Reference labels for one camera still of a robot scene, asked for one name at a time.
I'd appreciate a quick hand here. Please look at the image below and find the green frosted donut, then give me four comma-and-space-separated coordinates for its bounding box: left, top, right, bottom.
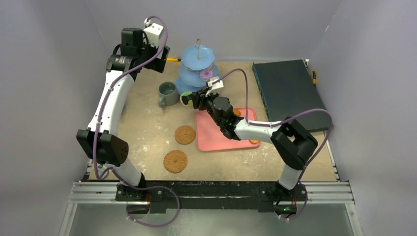
179, 91, 193, 106

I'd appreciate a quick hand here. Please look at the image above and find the purple frosted donut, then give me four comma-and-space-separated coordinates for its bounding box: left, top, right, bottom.
199, 68, 213, 82

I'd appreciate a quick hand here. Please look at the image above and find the blue three-tier cake stand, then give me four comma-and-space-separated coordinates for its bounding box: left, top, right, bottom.
175, 39, 219, 95

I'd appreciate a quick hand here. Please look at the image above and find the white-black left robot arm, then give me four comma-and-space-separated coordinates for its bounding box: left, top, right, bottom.
76, 24, 170, 201

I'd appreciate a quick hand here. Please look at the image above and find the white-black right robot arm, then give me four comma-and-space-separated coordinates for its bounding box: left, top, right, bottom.
180, 89, 318, 200

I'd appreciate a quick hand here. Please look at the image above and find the grey-green ceramic mug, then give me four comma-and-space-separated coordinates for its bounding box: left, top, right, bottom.
158, 82, 180, 108

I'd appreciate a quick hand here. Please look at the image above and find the pink rectangular tray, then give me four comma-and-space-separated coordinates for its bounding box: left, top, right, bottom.
195, 111, 261, 152

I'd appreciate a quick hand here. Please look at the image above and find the upper woven rattan coaster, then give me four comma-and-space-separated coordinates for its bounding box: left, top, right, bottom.
174, 125, 196, 145

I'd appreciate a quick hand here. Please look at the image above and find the woven rattan coaster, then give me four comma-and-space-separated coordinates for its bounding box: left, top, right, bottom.
174, 125, 196, 145
163, 150, 188, 174

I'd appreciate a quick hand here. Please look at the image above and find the lower woven rattan coaster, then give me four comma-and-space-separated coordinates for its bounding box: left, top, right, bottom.
163, 150, 188, 174

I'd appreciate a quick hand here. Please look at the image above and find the dark teal flat box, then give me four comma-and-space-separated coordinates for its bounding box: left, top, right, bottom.
252, 59, 325, 121

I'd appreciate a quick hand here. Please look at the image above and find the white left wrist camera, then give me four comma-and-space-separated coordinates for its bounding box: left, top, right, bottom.
143, 18, 164, 49

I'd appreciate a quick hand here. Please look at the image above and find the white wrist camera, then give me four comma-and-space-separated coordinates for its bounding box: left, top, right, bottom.
143, 18, 164, 49
205, 76, 224, 97

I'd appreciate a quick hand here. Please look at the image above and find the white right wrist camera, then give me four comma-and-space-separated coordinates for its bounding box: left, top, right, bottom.
205, 76, 224, 97

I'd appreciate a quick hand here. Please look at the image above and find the black aluminium base frame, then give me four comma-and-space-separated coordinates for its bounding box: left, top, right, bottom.
66, 180, 356, 216

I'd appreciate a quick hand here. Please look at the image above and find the yellow tool at right wall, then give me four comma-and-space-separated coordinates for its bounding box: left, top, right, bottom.
312, 70, 317, 85

